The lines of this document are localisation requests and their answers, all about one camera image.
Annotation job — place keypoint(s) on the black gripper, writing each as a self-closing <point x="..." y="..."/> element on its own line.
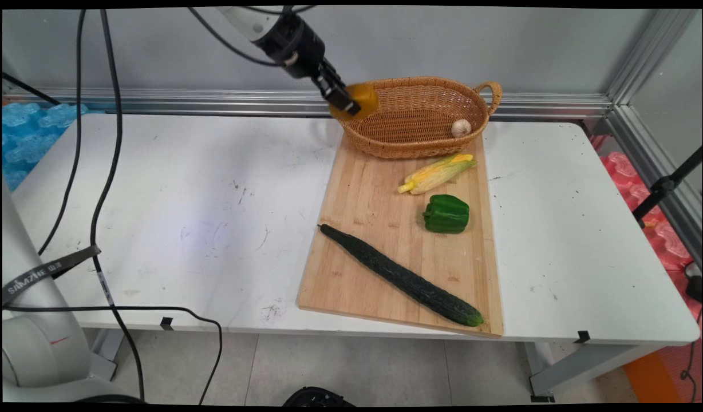
<point x="294" y="46"/>

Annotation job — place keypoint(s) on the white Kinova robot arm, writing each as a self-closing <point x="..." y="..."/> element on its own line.
<point x="31" y="343"/>

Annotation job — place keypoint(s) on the woven wicker basket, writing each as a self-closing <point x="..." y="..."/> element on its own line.
<point x="409" y="147"/>

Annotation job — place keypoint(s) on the white garlic bulb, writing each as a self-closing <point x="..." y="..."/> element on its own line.
<point x="461" y="127"/>

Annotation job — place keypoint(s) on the yellow corn cob with husk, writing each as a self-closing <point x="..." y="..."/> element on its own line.
<point x="434" y="176"/>

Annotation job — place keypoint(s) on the green bell pepper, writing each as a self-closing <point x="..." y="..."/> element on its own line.
<point x="446" y="214"/>

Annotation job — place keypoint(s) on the bamboo cutting board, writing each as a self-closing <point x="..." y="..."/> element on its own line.
<point x="340" y="286"/>

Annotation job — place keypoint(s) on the long dark green cucumber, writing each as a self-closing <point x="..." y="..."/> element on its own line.
<point x="403" y="278"/>

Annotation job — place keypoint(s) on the black tape piece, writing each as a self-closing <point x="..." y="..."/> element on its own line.
<point x="582" y="337"/>
<point x="166" y="323"/>

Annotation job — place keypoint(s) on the blue foam mat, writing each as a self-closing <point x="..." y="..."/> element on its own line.
<point x="34" y="134"/>

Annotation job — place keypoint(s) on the black round floor object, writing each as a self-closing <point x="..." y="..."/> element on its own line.
<point x="317" y="396"/>

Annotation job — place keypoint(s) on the black tripod stand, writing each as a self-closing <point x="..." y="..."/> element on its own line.
<point x="663" y="186"/>

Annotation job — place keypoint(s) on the grey table leg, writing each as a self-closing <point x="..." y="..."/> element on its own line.
<point x="105" y="355"/>
<point x="586" y="366"/>

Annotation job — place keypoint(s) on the red foam mat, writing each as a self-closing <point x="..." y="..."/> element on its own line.
<point x="669" y="243"/>

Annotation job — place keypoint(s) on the small black device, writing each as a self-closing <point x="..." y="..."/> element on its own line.
<point x="694" y="283"/>

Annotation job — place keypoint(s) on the orange floor tape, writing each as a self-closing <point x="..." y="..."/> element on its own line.
<point x="652" y="380"/>

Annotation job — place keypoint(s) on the aluminium frame rail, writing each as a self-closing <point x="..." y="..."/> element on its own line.
<point x="443" y="105"/>
<point x="655" y="163"/>

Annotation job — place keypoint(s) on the aluminium frame post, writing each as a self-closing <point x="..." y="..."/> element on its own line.
<point x="649" y="54"/>

